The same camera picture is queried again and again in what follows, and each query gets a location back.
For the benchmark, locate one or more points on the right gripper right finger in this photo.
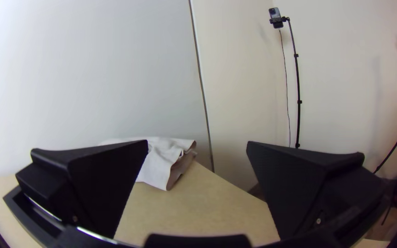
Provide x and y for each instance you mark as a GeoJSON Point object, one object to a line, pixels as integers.
{"type": "Point", "coordinates": [298, 193]}

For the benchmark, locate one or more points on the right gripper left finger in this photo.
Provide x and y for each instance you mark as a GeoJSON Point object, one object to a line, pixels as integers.
{"type": "Point", "coordinates": [98, 186]}

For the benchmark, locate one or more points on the grey t-shirt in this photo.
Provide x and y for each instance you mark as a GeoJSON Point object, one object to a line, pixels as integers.
{"type": "Point", "coordinates": [165, 160]}

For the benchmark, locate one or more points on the smartphone on stand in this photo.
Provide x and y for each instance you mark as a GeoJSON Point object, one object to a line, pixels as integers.
{"type": "Point", "coordinates": [275, 15]}

